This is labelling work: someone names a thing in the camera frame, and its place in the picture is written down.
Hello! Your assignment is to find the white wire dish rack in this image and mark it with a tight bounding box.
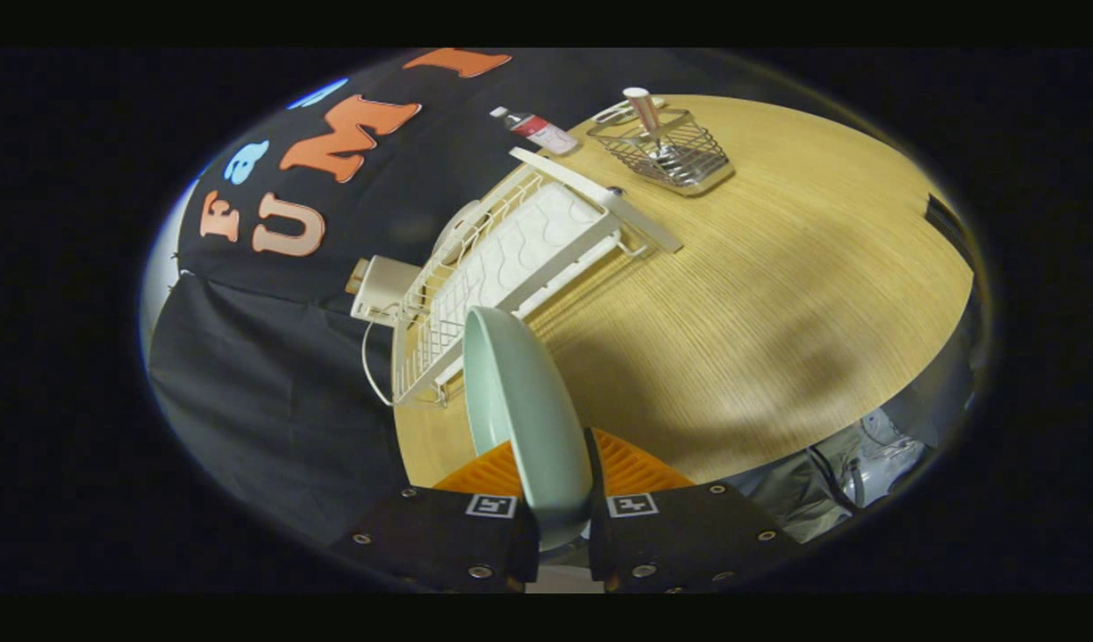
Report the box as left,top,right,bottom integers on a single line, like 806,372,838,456
391,147,684,407

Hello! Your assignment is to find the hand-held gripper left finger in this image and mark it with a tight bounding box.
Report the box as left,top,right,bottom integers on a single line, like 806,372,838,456
331,440,540,595

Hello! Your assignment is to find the beige plate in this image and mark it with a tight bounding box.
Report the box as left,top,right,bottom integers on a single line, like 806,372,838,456
431,200,482,264

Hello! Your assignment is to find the metal wire basket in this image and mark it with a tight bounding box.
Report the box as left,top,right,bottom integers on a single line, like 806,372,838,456
587,109,736,197

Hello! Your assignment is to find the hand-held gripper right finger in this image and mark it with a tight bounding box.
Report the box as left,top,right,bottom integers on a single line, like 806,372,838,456
584,427,803,595

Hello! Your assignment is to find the clear bottle with red label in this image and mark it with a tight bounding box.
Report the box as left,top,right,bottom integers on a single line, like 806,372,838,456
490,106,579,156

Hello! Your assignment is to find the white toaster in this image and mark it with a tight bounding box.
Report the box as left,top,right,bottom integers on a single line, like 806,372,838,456
349,256,423,327

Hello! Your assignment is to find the person's white shoe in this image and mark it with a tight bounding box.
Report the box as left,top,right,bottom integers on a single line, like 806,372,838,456
845,408,927,509

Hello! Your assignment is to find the pale green plate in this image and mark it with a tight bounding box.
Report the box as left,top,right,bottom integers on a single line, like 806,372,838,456
463,306,594,552

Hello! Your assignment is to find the white toaster cable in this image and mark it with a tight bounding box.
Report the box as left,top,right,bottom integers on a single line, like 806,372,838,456
360,319,397,408

